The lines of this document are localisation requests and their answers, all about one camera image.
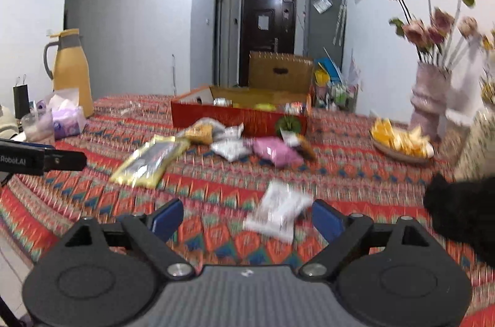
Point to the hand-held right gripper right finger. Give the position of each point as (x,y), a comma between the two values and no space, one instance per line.
(326,220)

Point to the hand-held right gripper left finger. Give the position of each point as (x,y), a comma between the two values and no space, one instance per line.
(170,218)

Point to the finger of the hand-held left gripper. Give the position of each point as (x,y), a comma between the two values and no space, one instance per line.
(65,160)
(27,144)

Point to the white snack packet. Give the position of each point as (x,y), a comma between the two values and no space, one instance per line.
(278,207)

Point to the yellow-edged snack packet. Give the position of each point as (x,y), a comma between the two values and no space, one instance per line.
(147,164)

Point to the brown snack packet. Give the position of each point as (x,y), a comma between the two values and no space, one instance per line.
(305,149)

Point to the pink snack packet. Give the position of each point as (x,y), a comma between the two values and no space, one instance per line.
(276,151)

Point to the yellow-brown snack packet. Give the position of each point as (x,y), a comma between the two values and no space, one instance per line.
(201,133)

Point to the silver snack packet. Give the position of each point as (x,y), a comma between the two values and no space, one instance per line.
(230,149)

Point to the red cardboard box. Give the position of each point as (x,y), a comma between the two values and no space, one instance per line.
(232,122)

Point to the pile of snack packets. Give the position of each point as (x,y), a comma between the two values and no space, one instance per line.
(267,105)

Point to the clear drinking glass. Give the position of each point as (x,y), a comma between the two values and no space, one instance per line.
(36,129)

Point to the purple tissue pack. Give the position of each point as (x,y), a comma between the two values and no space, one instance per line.
(69,125)

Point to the black paper bag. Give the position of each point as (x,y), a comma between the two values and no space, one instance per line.
(21,98)

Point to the yellow thermos jug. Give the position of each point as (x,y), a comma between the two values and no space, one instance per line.
(71,79)

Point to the clear plastic wrapper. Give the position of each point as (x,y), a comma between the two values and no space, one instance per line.
(135,107)

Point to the brown plate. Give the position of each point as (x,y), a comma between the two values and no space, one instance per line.
(394,156)

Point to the plate of fruit peels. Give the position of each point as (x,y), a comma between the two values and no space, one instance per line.
(402,139)

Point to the cluttered storage rack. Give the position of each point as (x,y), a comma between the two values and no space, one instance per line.
(336,87)

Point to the black cloth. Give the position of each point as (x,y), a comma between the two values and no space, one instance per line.
(464,214)

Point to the glass jar with white lid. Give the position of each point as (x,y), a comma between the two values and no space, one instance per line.
(456,133)

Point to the pink ribbed vase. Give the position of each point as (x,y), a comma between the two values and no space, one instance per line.
(429,102)

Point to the floral patterned vase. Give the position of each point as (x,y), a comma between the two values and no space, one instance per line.
(477,149)

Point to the dark brown entrance door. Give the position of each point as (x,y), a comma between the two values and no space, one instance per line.
(267,44)

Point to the grey refrigerator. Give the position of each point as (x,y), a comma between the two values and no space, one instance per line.
(323,33)

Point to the grey side door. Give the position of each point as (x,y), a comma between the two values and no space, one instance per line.
(223,36)

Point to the white hanging umbrella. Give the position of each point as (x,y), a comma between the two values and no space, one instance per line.
(340,21)

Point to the white paper on door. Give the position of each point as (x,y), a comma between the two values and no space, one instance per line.
(263,22)

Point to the yellow flower branches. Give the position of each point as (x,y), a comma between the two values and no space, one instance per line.
(488,87)

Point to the paper sheet on refrigerator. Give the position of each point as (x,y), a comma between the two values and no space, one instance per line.
(322,3)

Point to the dried pink rose bunch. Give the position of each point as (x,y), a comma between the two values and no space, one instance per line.
(442,21)

